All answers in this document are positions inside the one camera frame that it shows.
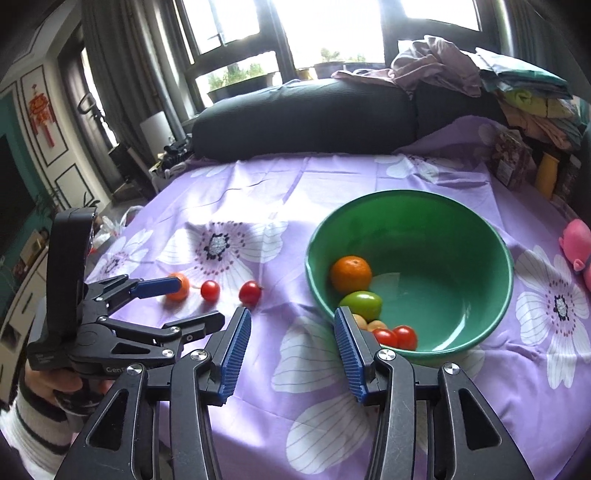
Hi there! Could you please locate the stack of folded clothes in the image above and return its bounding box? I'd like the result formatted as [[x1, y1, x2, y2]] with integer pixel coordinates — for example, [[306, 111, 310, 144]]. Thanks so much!
[[475, 46, 590, 151]]

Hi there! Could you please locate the long dark grey sofa cushion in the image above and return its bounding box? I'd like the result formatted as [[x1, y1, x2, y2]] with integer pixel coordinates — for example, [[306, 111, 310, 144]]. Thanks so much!
[[191, 78, 417, 163]]

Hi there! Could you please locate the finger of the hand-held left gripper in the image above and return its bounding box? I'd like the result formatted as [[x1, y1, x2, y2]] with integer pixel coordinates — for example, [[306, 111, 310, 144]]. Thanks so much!
[[86, 274, 184, 315], [99, 310, 226, 357]]

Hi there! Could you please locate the window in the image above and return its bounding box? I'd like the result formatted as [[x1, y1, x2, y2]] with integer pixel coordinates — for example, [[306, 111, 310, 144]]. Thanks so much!
[[175, 0, 509, 107]]

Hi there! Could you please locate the dark jar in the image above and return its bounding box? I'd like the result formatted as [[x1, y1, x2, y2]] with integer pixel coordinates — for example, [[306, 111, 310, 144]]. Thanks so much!
[[556, 154, 583, 204]]

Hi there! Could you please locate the small orange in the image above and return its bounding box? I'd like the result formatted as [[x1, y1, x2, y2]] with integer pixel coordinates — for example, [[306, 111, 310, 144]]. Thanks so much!
[[165, 272, 191, 302]]

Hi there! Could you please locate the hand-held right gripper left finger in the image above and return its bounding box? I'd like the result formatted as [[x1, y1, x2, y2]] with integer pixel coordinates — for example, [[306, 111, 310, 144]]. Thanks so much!
[[54, 305, 252, 480]]

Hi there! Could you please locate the purple floral cloth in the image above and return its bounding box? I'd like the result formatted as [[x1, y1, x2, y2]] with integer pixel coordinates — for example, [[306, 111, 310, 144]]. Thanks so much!
[[88, 115, 591, 480]]

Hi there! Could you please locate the white plastic bag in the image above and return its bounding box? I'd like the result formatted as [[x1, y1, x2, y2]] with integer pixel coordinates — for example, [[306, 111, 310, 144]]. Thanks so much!
[[93, 215, 133, 243]]

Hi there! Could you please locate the striped sleeve left forearm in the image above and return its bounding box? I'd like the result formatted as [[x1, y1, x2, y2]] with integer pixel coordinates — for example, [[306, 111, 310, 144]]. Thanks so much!
[[0, 383, 95, 480]]

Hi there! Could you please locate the pink plush pig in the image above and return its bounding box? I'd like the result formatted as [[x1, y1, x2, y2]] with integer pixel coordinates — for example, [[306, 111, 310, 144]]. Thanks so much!
[[558, 219, 591, 291]]

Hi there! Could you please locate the white drawer cabinet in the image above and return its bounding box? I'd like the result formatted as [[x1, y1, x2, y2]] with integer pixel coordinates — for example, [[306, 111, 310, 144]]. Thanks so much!
[[0, 247, 48, 370]]

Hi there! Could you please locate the green plastic bowl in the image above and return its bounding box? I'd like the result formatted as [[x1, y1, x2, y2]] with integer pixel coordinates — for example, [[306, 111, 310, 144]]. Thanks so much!
[[305, 190, 515, 361]]

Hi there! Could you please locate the red knot wall ornament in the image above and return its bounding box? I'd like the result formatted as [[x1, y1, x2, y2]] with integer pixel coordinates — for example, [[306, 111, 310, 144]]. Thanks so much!
[[28, 84, 57, 147]]

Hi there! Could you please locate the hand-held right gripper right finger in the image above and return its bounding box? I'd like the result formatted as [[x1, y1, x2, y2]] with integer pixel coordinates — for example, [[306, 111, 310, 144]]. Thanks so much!
[[333, 306, 535, 480]]

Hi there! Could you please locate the small dark plant pot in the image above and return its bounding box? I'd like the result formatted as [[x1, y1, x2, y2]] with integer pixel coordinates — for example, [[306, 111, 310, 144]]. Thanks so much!
[[314, 60, 347, 79]]

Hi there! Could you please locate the grey curtain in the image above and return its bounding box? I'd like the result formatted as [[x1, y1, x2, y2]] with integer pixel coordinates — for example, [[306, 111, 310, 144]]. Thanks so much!
[[83, 0, 197, 155]]

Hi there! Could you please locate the clear box of dried snacks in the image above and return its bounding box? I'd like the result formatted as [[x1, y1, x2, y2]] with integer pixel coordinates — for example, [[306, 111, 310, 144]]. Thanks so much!
[[492, 130, 532, 189]]

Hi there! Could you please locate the dark windowsill planter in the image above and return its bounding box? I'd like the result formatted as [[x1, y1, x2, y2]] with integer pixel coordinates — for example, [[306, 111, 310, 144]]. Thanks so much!
[[207, 73, 278, 103]]

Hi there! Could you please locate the green fruit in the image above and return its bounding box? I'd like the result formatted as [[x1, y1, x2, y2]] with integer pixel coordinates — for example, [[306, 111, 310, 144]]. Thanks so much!
[[339, 291, 384, 322]]

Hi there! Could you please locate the person's left hand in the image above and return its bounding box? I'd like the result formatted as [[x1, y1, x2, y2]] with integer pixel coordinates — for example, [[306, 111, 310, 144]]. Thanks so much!
[[18, 364, 114, 412]]

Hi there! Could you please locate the yellow bottle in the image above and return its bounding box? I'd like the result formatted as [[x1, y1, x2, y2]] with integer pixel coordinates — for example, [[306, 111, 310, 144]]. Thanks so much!
[[536, 152, 560, 200]]

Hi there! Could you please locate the large orange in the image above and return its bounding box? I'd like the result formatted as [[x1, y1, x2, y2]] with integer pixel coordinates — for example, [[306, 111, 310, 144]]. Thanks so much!
[[329, 255, 373, 296]]

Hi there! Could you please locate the white cylinder bin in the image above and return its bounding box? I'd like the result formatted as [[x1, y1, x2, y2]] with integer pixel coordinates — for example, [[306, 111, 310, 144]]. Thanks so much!
[[140, 112, 171, 158]]

